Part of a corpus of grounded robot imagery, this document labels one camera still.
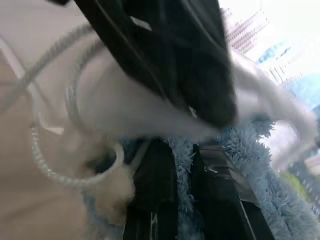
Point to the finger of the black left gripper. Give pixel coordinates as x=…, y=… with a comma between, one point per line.
x=195, y=62
x=140, y=57

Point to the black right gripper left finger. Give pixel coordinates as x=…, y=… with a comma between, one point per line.
x=155, y=190

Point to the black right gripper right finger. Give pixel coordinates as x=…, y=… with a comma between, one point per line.
x=220, y=200

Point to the blue fluffy microfibre towel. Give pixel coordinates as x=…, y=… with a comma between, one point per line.
x=250, y=160

